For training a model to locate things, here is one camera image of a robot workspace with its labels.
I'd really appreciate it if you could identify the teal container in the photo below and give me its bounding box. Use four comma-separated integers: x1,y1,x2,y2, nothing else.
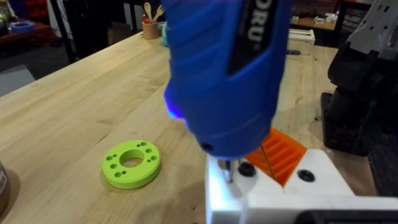
161,21,169,47

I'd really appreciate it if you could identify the blue ring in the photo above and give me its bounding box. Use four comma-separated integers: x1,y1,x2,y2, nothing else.
10,20,36,33

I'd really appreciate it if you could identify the white orange left gripper right finger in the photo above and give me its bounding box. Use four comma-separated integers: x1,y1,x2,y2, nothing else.
261,127,356,197

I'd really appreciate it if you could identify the white orange left gripper left finger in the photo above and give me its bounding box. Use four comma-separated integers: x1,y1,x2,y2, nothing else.
205,148,284,224

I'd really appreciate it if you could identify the green disc with holes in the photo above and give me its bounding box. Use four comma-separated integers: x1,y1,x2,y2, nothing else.
101,139,162,190

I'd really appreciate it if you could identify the dark wooden side table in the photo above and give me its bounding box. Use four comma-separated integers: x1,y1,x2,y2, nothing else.
0,21,54,45

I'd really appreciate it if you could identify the wooden spoon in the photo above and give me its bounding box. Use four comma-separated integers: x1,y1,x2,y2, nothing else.
143,2,154,23

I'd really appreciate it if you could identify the white box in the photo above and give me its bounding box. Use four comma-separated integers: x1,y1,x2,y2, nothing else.
287,28,316,56

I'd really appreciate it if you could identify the blue electric screwdriver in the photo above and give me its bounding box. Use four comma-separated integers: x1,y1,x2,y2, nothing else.
160,0,293,184

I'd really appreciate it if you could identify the wooden utensil cup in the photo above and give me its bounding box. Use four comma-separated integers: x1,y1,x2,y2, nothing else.
142,21,160,40

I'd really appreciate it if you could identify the wooden fork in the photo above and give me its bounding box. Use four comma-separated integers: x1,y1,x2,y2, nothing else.
152,4,165,23

